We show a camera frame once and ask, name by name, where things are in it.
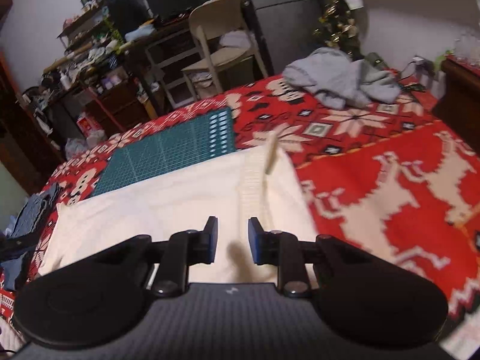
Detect blue jeans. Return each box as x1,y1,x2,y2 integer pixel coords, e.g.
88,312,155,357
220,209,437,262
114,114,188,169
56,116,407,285
0,184,66,289

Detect red white carton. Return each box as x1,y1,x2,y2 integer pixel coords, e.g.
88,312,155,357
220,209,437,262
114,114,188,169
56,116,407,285
77,114,96,137

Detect grey sweatshirt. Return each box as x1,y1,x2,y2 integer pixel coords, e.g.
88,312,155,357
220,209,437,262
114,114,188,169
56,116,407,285
282,47,402,110

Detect brown wooden drawer cabinet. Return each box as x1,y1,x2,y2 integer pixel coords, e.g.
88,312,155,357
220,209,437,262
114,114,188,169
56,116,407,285
84,79,158,137

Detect crumpled plastic bags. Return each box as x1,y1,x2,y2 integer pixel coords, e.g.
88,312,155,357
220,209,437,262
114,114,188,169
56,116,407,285
64,129,107,160

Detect wooden nightstand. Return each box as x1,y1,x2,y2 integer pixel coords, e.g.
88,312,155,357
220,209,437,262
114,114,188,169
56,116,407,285
431,54,480,147

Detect dark wooden desk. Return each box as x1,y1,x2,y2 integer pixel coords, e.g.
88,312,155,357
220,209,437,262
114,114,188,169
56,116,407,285
122,2,271,115

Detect white storage bag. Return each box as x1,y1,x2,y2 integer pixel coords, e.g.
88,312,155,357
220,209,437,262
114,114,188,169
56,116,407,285
187,73,220,100

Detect white knit vest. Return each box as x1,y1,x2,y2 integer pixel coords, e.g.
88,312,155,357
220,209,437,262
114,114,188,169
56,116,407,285
37,148,319,284

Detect red patterned blanket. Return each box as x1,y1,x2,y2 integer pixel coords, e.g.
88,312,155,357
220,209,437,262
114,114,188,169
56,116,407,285
0,68,480,357

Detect white drawer unit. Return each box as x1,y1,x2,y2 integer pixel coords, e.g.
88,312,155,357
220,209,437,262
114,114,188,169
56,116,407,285
144,32,211,109

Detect small Christmas tree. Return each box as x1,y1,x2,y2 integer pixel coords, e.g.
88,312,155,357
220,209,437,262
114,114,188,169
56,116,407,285
311,0,362,61

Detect green gift box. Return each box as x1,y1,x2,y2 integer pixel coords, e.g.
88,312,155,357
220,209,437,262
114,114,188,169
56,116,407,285
364,52,385,70

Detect beige plastic chair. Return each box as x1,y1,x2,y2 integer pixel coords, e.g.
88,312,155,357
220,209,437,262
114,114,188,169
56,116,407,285
181,0,270,100

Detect light blue folded cloth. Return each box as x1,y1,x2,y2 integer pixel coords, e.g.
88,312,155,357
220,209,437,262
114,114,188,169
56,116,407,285
125,24,156,43

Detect green cutting mat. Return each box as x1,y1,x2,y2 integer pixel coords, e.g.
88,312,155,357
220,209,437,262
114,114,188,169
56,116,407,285
90,107,238,197

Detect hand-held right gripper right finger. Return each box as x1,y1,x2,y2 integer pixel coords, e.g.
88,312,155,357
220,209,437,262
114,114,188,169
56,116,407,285
247,217,377,298

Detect black computer tower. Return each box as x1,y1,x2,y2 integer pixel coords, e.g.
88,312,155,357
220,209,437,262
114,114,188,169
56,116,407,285
107,0,151,32

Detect silver refrigerator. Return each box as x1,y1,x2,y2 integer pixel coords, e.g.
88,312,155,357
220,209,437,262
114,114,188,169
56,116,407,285
240,0,338,77

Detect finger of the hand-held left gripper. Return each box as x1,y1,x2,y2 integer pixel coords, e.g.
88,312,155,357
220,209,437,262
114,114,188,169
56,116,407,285
0,230,41,261

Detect cluttered wall shelf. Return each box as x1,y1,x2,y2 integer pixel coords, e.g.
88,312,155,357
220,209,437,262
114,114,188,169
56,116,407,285
39,0,151,94

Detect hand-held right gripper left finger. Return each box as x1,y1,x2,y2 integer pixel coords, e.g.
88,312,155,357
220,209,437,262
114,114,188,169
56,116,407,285
88,215,219,298

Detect white wall power adapter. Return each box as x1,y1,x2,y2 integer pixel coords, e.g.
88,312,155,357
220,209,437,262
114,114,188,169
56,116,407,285
410,56,436,74

